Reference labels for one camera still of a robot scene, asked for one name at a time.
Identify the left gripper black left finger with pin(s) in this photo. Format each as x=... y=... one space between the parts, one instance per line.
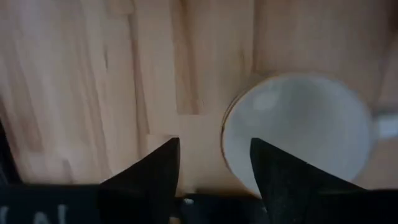
x=146 y=186

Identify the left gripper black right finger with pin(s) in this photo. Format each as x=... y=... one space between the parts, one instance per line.
x=286 y=186

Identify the plain white mug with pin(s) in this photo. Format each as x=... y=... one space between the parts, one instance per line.
x=298 y=118

